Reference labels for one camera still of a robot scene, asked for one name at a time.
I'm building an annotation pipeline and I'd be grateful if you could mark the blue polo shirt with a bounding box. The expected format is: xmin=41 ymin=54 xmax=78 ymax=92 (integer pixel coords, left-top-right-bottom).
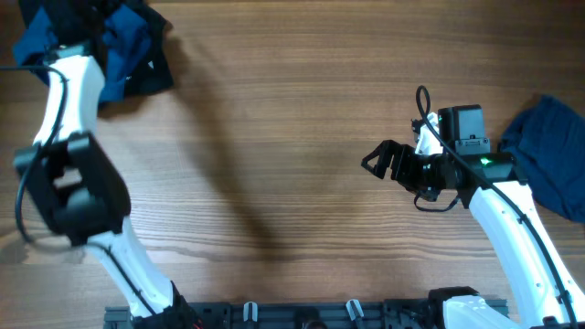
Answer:
xmin=13 ymin=1 xmax=154 ymax=103

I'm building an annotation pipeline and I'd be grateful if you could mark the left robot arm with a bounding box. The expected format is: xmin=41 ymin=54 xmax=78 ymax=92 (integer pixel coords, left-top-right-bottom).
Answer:
xmin=13 ymin=1 xmax=202 ymax=328

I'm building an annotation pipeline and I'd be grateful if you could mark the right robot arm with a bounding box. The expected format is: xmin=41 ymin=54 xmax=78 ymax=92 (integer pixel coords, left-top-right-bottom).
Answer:
xmin=361 ymin=104 xmax=584 ymax=328

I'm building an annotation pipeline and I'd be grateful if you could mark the black folded polo shirt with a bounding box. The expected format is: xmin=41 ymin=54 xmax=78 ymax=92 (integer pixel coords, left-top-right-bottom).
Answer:
xmin=18 ymin=0 xmax=176 ymax=100

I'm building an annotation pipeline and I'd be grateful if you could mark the dark navy crumpled garment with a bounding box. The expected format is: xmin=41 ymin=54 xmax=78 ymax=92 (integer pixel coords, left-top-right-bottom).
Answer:
xmin=498 ymin=95 xmax=584 ymax=223

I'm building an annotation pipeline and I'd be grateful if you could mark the right black camera cable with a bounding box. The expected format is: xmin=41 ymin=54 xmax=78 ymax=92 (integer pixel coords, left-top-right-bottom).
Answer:
xmin=412 ymin=85 xmax=580 ymax=328

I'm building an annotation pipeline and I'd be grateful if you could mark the black camera cable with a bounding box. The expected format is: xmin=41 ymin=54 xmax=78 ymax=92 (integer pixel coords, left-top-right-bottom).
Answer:
xmin=0 ymin=65 xmax=156 ymax=316
xmin=412 ymin=85 xmax=580 ymax=328

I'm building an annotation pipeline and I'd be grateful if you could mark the left black camera cable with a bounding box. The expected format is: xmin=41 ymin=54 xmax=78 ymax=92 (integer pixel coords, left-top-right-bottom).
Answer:
xmin=0 ymin=65 xmax=156 ymax=316

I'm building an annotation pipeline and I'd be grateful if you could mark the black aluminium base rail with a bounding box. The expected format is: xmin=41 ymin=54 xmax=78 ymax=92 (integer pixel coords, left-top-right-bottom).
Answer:
xmin=102 ymin=286 xmax=511 ymax=329

